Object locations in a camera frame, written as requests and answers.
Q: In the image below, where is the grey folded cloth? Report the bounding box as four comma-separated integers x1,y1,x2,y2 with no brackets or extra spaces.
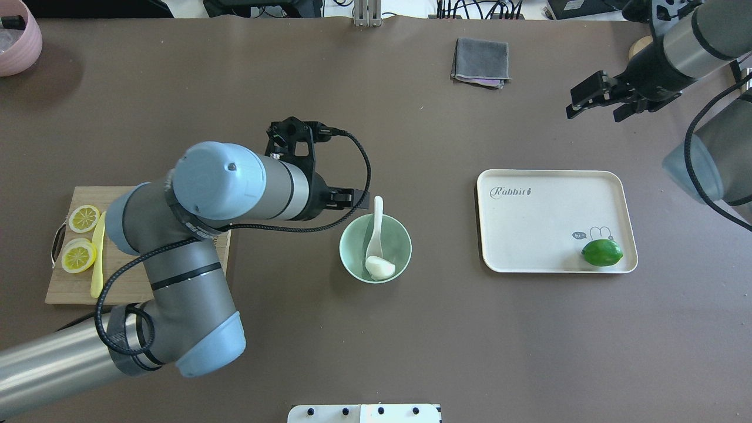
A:
451,38,511,89

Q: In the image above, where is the aluminium frame post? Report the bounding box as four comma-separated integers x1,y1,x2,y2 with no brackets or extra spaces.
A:
352,0,383,28

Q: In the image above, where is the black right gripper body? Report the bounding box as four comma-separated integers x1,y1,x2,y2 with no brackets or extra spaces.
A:
612,41,685,112

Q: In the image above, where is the mint green bowl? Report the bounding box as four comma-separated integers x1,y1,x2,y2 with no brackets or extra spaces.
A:
339,214,412,284

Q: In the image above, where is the green toy pepper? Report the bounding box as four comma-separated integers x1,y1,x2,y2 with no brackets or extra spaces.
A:
581,239,623,267

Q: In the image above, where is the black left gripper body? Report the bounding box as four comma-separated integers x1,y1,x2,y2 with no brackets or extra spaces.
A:
265,117,341,220

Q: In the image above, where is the cream rabbit tray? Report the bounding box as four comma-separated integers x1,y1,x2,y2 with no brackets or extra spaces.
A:
476,169,637,274

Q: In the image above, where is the yellow plastic knife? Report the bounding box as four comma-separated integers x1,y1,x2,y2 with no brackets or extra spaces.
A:
89,212,106,299

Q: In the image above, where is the white steamed bun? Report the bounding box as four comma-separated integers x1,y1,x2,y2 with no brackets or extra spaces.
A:
365,255,397,281

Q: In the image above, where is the metal cutting board handle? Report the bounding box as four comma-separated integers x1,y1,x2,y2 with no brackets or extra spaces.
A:
49,222,67,268

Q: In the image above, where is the pink bowl of ice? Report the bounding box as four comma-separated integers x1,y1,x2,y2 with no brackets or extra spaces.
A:
1,1,43,77

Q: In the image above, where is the lemon slice near handle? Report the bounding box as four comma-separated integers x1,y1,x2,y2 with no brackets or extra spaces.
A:
68,204,101,234

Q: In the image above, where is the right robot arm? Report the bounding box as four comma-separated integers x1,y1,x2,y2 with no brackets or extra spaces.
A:
566,1,751,230

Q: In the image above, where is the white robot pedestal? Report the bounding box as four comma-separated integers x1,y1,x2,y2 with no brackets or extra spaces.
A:
287,402,442,422

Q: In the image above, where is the bamboo cutting board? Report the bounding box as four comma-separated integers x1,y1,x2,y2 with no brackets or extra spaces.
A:
45,186,233,306

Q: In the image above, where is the wooden mug tree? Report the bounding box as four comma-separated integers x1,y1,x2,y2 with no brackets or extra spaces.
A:
627,36,653,61

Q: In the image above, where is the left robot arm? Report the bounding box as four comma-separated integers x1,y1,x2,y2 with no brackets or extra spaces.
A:
2,117,372,420

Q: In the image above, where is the white ceramic spoon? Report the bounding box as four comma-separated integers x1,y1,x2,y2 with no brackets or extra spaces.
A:
365,196,384,260

